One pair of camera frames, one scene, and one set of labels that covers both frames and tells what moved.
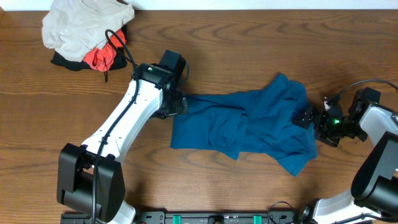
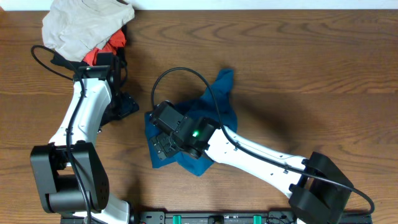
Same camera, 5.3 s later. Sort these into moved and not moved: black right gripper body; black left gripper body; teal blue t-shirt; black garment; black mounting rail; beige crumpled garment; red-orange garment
Moved: black left gripper body; black right gripper body; teal blue t-shirt
Not moved: red-orange garment; black garment; beige crumpled garment; black mounting rail
